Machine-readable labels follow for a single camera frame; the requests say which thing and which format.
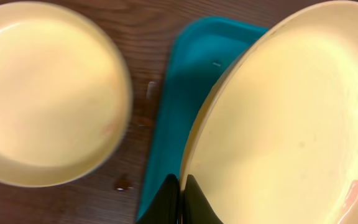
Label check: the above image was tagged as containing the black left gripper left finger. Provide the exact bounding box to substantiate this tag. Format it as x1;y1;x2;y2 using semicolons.
136;174;179;224

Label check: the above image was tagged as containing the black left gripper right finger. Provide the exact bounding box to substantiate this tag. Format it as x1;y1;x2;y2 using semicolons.
182;175;223;224

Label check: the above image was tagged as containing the yellow plate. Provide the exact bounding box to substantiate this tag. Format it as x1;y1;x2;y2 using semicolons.
0;1;132;187
180;1;358;224

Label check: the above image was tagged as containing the teal plastic tray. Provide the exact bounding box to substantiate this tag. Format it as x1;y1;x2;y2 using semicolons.
137;17;267;218

